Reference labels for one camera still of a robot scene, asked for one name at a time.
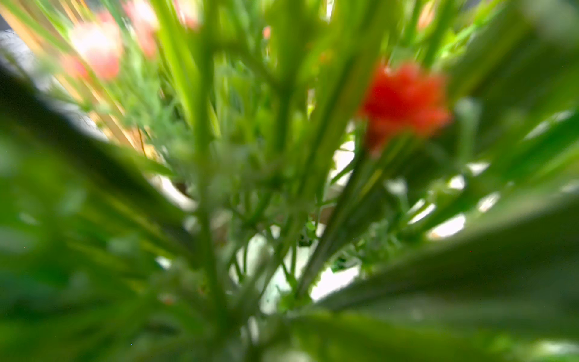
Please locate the red flower pot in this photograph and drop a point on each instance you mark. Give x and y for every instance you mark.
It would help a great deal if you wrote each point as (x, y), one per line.
(318, 180)

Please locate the pink flower pot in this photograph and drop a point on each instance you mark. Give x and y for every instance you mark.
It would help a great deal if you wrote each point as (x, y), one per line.
(97, 43)

